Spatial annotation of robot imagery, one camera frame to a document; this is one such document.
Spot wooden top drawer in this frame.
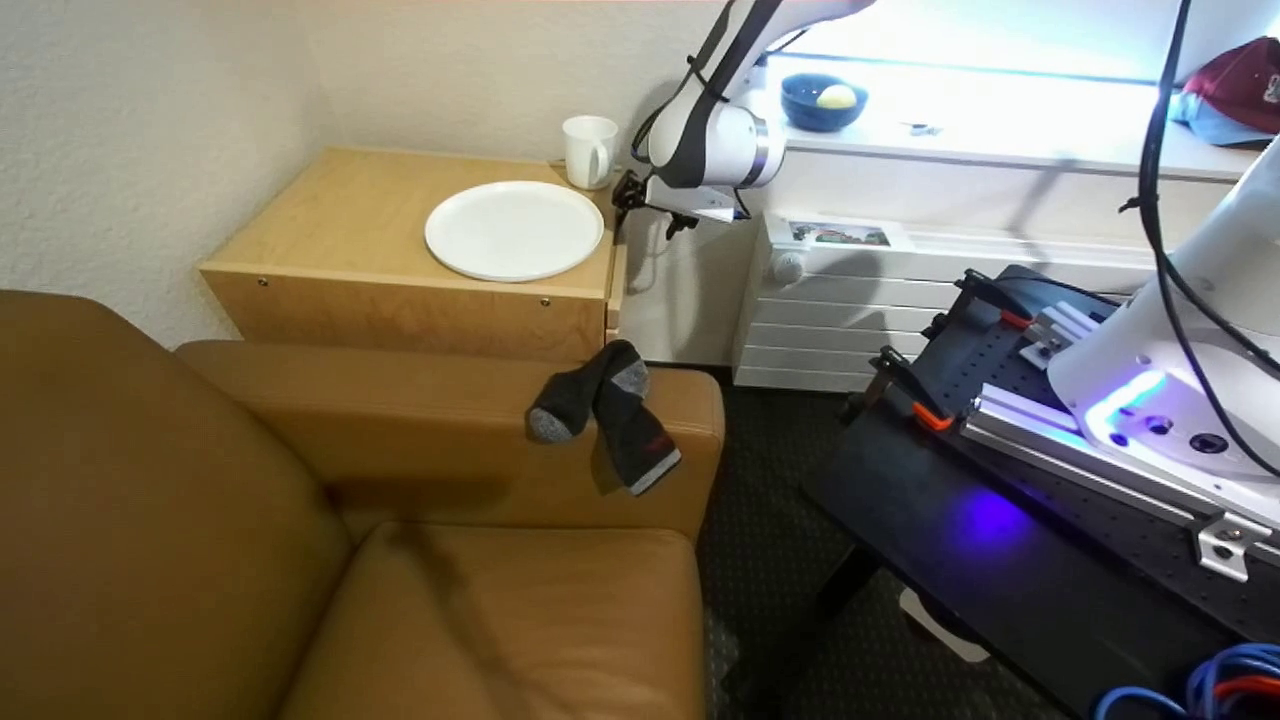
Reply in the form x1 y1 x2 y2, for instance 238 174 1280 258
605 242 626 337

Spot white cup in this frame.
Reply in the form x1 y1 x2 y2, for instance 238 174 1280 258
561 115 618 188

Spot yellow lemon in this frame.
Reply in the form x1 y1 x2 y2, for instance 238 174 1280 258
815 85 857 113

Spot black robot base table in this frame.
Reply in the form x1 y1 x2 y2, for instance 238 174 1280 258
743 262 1280 720

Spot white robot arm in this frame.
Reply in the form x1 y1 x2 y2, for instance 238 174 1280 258
613 0 1280 483

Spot wooden drawer cabinet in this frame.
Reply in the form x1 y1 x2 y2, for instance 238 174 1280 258
201 147 613 360

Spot white radiator thermostat knob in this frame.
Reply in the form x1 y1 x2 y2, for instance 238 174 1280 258
765 235 808 283

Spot white round plate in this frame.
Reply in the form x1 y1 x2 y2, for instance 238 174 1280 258
422 179 605 281

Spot white radiator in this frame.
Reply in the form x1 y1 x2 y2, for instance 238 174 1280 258
733 215 1148 392

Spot dark blue bowl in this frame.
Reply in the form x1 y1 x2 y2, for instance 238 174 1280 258
780 72 869 131

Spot small keys on sill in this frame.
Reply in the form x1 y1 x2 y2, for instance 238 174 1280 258
907 120 941 137

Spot brown leather armchair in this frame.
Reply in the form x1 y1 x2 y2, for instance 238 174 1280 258
0 291 725 720

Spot red and blue cap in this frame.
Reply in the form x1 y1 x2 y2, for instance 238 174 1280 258
1172 38 1280 147

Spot blue cable coil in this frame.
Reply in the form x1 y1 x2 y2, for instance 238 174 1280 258
1091 640 1280 720

